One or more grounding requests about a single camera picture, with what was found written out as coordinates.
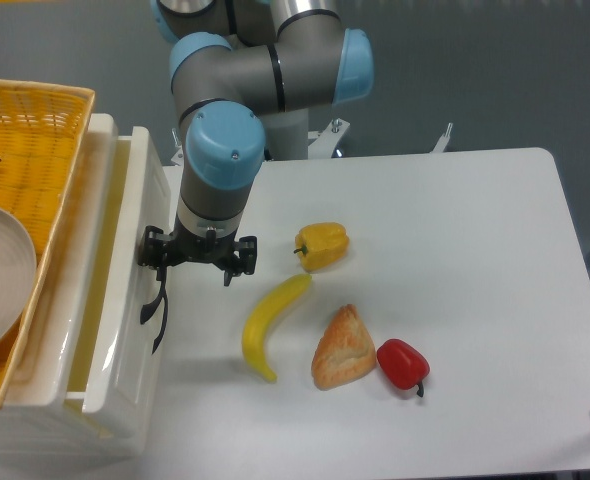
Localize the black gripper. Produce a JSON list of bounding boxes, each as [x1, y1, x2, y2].
[[136, 220, 258, 287]]

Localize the white drawer cabinet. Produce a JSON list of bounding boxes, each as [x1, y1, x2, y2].
[[0, 114, 148, 457]]

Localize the grey round plate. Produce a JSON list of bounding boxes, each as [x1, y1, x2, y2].
[[0, 208, 37, 341]]

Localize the red bell pepper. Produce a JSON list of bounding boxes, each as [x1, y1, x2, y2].
[[376, 339, 430, 398]]

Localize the yellow wicker basket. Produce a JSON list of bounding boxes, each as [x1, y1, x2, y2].
[[0, 79, 95, 409]]

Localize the white drawer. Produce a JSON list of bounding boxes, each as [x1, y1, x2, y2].
[[65, 127, 171, 442]]

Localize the golden pastry turnover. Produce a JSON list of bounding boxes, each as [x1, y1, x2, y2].
[[311, 304, 376, 390]]

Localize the yellow bell pepper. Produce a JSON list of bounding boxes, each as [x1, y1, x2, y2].
[[293, 222, 350, 272]]

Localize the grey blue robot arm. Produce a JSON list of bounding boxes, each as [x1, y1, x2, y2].
[[138, 1, 374, 281]]

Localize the bottom drawer black handle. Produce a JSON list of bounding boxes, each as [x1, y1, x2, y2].
[[151, 286, 168, 355]]

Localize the yellow banana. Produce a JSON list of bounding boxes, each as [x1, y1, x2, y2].
[[241, 273, 312, 383]]

